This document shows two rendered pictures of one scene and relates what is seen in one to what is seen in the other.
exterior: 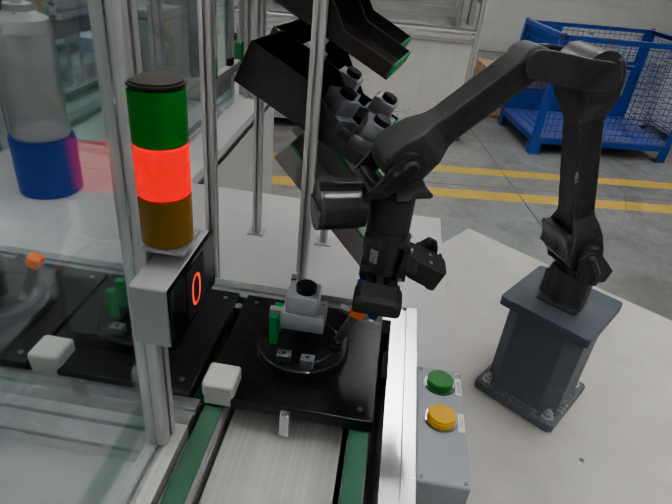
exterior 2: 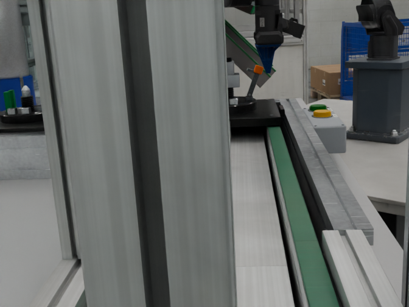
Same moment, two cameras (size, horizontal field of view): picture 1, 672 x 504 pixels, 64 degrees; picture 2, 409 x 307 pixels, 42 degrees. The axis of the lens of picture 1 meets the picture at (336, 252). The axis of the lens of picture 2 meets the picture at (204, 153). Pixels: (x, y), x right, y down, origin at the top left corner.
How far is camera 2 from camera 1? 0.74 m
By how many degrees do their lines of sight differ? 16
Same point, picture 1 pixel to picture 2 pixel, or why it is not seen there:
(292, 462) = (237, 147)
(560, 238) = (367, 9)
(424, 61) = not seen: hidden behind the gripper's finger
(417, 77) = not seen: hidden behind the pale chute
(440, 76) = (282, 74)
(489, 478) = (363, 158)
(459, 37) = (290, 41)
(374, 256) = (262, 21)
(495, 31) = (321, 51)
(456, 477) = (336, 124)
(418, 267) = (288, 23)
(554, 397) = (394, 120)
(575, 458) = not seen: outside the picture
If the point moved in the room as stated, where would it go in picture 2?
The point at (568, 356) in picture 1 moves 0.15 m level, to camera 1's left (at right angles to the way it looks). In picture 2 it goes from (394, 84) to (333, 88)
